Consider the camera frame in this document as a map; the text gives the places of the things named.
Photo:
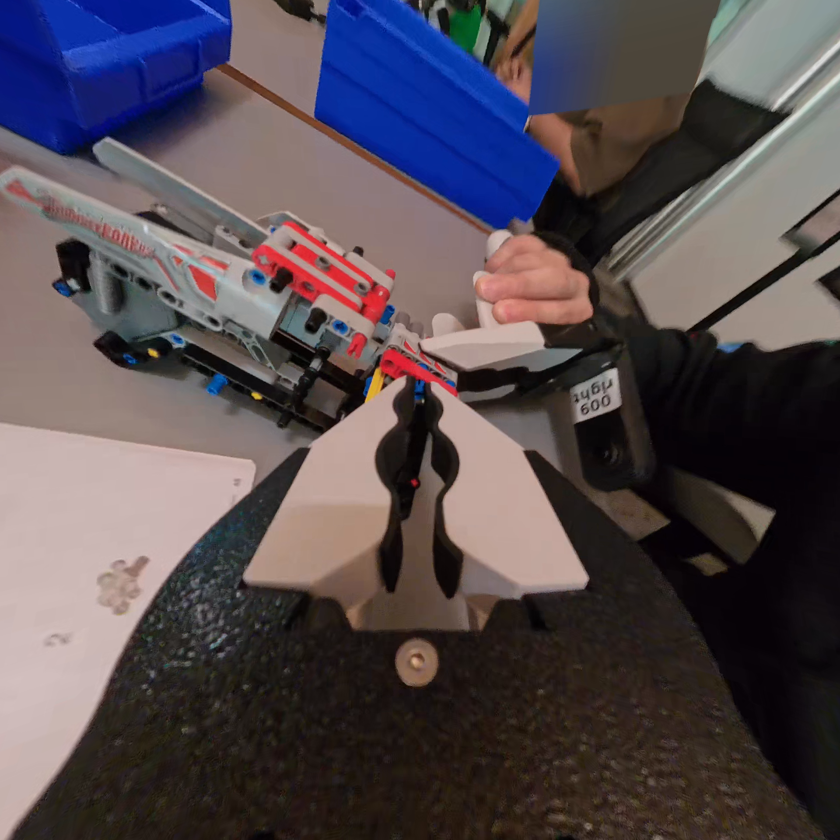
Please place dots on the person's right hand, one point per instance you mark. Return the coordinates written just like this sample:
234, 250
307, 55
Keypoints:
538, 282

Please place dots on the blue storage bin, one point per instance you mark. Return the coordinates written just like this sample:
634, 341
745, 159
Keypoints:
131, 72
407, 98

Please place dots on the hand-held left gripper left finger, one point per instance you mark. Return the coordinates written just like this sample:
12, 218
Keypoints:
328, 512

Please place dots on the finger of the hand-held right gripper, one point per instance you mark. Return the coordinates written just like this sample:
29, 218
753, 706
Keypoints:
499, 354

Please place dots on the metal frame rail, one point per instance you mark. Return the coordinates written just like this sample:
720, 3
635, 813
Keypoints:
722, 174

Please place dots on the white instruction booklet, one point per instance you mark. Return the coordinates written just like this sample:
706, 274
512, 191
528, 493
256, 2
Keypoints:
79, 525

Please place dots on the red beam with blue pins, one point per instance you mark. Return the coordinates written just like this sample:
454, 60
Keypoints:
397, 363

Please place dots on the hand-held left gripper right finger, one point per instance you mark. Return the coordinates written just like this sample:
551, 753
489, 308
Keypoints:
505, 525

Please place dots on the person's right forearm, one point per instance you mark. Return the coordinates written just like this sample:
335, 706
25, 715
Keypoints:
735, 407

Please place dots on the toy brick vehicle model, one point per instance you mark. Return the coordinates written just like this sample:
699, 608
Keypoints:
216, 289

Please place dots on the person's torso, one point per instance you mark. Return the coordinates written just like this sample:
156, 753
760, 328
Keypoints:
610, 151

